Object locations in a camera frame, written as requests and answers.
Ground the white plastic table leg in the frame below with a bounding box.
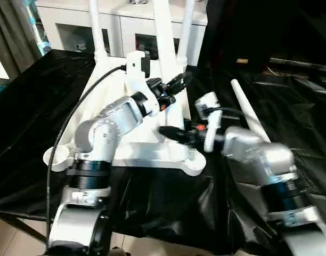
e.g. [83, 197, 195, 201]
[230, 78, 272, 144]
[175, 0, 196, 70]
[151, 0, 198, 161]
[87, 0, 111, 64]

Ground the white plastic table top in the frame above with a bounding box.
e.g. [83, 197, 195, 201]
[42, 54, 207, 177]

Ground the black mat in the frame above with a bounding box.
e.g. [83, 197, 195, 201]
[0, 47, 326, 256]

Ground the white cabinet with glass doors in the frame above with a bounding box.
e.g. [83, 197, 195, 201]
[36, 0, 209, 67]

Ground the grey curtain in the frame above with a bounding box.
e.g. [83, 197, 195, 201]
[0, 0, 44, 81]

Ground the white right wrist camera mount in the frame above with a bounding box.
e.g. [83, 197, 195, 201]
[194, 91, 224, 153]

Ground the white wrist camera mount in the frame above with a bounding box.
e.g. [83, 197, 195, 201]
[194, 91, 224, 153]
[124, 50, 164, 118]

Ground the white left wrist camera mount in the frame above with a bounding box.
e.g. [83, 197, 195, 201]
[124, 50, 164, 118]

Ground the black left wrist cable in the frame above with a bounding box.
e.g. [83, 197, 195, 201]
[45, 65, 128, 241]

